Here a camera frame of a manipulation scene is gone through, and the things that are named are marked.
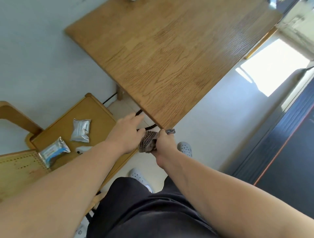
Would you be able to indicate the blue and white packet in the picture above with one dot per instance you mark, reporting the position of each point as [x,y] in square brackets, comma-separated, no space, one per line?
[52,152]

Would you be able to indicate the silver foil packet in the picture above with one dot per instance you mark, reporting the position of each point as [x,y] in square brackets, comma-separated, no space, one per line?
[81,130]

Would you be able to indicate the dark floor mat orange trim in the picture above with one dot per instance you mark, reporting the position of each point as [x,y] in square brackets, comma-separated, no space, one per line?
[289,159]

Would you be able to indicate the person's left hand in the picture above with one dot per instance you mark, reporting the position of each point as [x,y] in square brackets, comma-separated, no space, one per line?
[124,136]

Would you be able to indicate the person's left thumb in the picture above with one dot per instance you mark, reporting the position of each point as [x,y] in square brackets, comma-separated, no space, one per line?
[141,133]

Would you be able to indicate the person's left forearm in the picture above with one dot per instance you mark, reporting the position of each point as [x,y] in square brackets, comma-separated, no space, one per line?
[56,193]

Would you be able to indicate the white door frame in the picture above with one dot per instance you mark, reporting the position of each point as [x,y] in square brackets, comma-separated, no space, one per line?
[298,23]

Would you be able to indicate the person's right forearm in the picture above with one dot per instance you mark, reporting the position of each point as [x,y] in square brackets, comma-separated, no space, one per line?
[233,206]

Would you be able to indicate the striped brown grey cloth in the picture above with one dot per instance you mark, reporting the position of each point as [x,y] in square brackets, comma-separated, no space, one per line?
[147,142]

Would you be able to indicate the wooden chair with cane back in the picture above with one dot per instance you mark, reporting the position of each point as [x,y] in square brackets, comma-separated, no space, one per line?
[63,127]

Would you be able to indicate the white printed bag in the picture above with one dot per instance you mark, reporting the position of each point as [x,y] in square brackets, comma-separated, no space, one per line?
[81,229]

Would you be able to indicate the wooden table leg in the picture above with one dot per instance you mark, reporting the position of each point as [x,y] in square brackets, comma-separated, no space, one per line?
[119,93]

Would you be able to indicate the black shorts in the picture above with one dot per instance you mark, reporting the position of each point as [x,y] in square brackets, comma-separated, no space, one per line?
[137,210]

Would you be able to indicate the white perforated clog shoe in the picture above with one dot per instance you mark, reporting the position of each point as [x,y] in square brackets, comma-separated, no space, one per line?
[139,177]
[185,148]

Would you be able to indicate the person's right fingers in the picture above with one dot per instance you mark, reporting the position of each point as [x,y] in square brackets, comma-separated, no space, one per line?
[165,138]

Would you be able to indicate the small white device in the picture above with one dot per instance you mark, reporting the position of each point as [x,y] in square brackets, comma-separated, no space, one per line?
[82,149]

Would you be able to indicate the person's right hand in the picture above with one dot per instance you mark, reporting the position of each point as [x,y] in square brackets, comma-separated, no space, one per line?
[165,150]

